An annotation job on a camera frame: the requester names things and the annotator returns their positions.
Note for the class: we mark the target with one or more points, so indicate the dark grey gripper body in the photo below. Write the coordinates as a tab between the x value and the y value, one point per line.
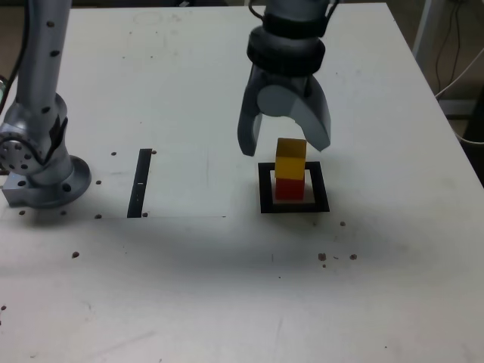
283	80

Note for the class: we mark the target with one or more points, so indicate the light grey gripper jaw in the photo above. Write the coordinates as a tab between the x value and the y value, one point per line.
278	101

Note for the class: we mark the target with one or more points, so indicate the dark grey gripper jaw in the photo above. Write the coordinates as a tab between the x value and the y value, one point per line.
247	125

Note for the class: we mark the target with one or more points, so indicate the yellow cube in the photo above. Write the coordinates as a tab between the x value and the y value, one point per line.
289	166

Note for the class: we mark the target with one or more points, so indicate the red cube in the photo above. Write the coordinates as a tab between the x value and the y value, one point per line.
289	189

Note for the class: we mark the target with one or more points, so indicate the black tape square outline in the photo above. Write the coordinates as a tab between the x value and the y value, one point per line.
295	208

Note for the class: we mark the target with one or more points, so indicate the black tape strip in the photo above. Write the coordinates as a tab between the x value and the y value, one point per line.
137	204

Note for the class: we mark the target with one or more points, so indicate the grey bar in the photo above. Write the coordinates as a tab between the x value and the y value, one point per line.
461	107

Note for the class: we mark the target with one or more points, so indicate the white metal frame leg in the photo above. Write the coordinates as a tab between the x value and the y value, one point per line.
423	26

